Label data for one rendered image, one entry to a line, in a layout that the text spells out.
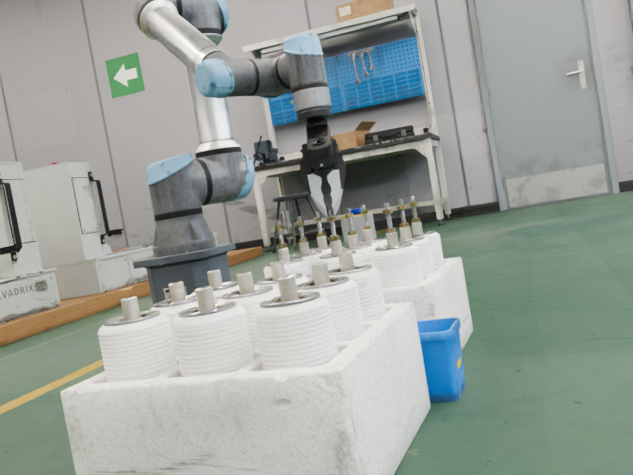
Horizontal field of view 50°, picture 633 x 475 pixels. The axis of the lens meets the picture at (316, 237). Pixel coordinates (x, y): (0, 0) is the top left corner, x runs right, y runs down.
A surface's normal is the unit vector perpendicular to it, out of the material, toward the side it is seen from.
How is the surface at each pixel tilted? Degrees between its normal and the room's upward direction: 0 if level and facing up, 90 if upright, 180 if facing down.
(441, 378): 92
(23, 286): 90
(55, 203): 90
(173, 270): 90
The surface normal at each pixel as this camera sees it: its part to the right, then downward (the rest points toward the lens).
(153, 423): -0.35, 0.11
